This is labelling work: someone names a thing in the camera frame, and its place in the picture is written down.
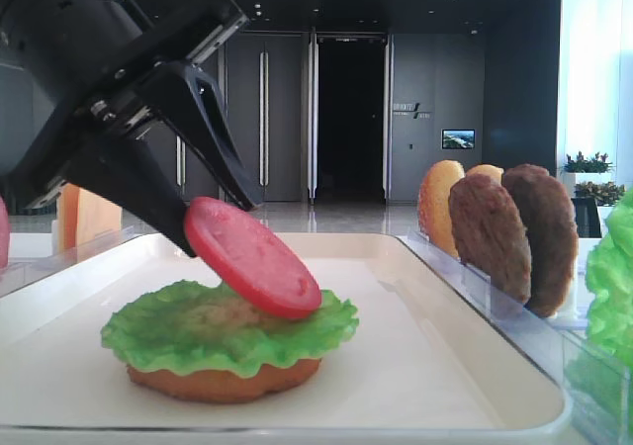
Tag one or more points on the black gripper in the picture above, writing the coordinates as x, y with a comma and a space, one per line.
111, 75

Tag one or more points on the red tomato slice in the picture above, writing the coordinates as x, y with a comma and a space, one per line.
5, 231
251, 259

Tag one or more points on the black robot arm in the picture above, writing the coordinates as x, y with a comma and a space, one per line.
110, 73

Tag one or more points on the front yellow cheese slice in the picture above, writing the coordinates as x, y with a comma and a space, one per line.
95, 216

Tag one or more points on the yellow cheese slice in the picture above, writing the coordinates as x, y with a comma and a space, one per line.
67, 212
95, 216

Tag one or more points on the rear yellow cheese slice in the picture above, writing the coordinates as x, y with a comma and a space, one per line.
67, 212

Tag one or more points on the green lettuce leaf on bread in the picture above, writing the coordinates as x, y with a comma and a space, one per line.
187, 327

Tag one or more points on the orange bread slice on tray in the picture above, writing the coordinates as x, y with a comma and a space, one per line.
217, 386

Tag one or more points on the front standing bread slice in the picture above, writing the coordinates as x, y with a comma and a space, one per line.
433, 204

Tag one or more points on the standing bread slice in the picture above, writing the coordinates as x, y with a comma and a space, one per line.
492, 171
433, 204

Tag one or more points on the rear standing bread slice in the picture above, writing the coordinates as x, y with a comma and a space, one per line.
492, 171

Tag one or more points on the front brown meat patty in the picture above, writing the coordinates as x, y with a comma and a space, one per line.
490, 235

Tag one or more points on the brown meat patty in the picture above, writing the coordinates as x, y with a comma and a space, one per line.
490, 235
548, 214

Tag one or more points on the rear brown meat patty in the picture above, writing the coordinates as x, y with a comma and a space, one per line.
548, 214

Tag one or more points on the green lettuce leaf in rack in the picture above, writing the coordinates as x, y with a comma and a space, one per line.
609, 278

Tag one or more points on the clear acrylic left rack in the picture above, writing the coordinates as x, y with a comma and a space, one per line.
32, 257

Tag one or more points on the clear acrylic rack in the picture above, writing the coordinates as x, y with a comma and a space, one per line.
32, 257
552, 344

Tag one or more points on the white plastic serving tray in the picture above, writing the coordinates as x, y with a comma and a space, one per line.
422, 368

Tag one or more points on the potted plants in white planter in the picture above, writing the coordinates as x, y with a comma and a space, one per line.
591, 177

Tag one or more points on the clear acrylic right rack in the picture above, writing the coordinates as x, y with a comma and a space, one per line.
552, 344

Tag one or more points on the small wall display screen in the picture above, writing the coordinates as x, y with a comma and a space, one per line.
458, 139

